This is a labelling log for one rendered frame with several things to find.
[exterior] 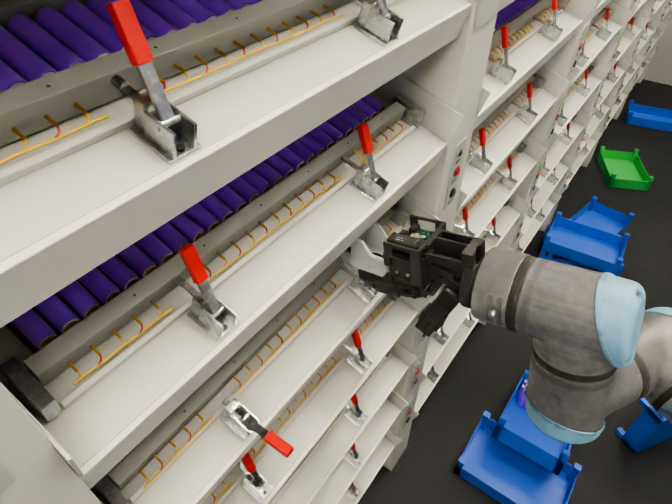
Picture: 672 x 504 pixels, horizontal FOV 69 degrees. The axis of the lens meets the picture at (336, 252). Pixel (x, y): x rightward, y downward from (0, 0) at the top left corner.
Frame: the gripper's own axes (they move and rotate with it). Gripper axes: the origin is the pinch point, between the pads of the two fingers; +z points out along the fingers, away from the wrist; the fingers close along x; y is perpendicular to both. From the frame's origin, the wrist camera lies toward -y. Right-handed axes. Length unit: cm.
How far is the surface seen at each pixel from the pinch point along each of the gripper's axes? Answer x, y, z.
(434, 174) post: -18.0, 5.1, -4.5
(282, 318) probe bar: 13.7, -1.9, 2.3
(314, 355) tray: 13.6, -7.1, -2.0
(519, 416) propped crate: -55, -99, -9
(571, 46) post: -88, 5, -5
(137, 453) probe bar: 37.0, -1.7, 2.5
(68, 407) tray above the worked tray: 40.0, 13.3, -2.9
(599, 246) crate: -151, -96, -9
